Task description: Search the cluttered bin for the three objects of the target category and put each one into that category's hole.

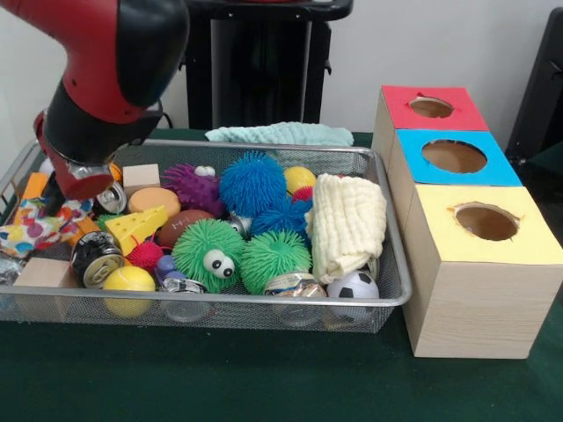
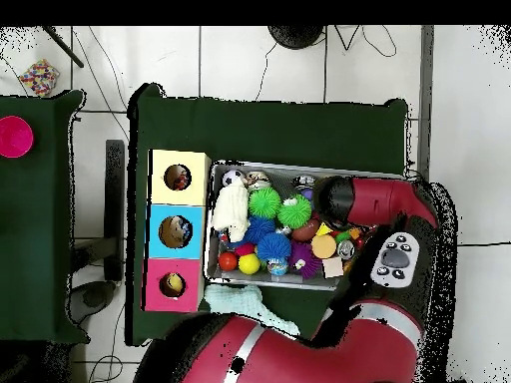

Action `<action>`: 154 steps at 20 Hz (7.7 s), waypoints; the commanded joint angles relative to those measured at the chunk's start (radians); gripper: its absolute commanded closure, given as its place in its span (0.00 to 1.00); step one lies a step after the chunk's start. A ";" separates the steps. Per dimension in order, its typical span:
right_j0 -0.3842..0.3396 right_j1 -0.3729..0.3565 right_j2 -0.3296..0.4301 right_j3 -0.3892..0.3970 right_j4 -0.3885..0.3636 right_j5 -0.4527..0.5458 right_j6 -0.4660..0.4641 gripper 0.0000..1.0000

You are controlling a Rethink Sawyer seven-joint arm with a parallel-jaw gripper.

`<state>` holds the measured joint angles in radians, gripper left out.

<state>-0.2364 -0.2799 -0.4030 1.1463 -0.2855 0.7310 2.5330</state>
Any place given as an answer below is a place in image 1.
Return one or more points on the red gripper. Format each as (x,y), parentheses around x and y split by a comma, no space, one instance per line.
(84,186)

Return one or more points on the white polka dot cloth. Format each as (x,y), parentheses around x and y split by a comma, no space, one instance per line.
(40,230)

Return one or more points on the silver drink can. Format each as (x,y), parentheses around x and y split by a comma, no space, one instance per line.
(95,259)

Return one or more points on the yellow toy cheese wedge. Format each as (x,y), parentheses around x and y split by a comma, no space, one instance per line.
(136,229)

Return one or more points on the cream waffle cloth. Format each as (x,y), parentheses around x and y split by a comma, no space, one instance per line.
(349,227)

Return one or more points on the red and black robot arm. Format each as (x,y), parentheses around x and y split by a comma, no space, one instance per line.
(106,61)

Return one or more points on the clear mesh bin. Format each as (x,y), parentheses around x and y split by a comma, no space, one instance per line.
(220,313)

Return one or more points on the wooden box with three holes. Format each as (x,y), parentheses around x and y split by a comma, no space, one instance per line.
(479,290)

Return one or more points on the plain wooden cube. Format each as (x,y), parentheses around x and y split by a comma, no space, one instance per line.
(42,272)

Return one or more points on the yellow tennis ball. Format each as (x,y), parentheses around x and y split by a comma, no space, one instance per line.
(129,283)

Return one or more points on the purple spiky ball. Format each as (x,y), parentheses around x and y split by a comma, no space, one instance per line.
(195,186)

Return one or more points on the green spiky ball with face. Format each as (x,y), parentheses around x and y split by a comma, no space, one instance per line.
(208,255)

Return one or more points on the blue spiky ball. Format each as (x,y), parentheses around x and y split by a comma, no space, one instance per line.
(253,183)

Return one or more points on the mint green cloth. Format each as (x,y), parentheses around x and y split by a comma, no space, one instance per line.
(281,133)

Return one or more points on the dark green tablecloth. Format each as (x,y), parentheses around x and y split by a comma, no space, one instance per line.
(264,378)

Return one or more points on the small soccer ball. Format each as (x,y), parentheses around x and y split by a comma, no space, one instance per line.
(354,286)

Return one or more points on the black chair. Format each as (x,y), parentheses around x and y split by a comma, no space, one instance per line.
(544,97)

